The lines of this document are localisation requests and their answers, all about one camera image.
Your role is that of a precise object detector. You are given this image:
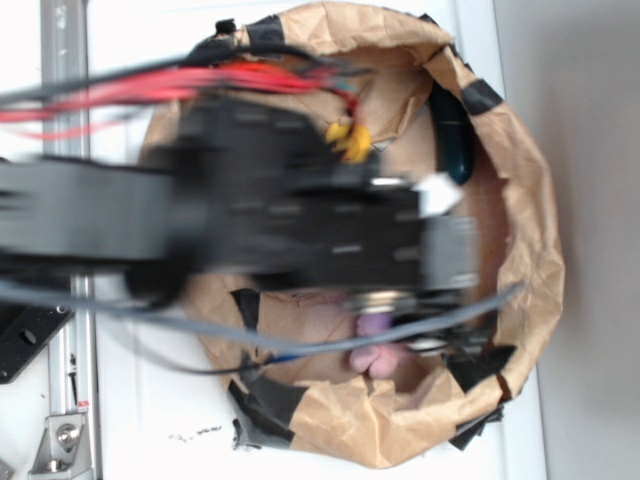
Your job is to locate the metal corner bracket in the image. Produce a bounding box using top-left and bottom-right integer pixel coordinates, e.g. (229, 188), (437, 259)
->
(28, 413), (93, 479)

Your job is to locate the dark green cylindrical object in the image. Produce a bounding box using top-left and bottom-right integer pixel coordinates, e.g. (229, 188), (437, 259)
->
(429, 82), (475, 185)

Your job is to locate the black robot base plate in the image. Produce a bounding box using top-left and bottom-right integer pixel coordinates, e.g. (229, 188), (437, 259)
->
(0, 156), (76, 385)

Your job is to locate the red wire bundle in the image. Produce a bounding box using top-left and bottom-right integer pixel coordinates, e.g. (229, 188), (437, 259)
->
(0, 59), (366, 141)

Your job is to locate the pink plush bunny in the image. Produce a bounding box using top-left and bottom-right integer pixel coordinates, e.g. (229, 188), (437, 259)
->
(319, 294), (426, 380)

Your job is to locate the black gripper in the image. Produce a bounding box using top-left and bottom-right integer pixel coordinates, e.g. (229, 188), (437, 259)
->
(296, 173), (479, 296)

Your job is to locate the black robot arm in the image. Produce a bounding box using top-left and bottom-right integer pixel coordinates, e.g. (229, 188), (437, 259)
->
(1, 98), (479, 302)

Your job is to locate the grey cable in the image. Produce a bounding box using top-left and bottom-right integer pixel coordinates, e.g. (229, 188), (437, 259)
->
(0, 279), (525, 357)

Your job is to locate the aluminium rail frame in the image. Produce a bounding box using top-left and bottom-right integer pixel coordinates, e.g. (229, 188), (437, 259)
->
(40, 1), (103, 479)

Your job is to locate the yellow rubber duck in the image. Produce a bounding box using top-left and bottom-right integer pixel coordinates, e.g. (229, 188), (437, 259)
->
(325, 123), (371, 163)

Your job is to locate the brown paper bag bin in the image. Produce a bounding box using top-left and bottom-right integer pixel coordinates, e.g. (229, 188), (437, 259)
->
(202, 2), (565, 469)

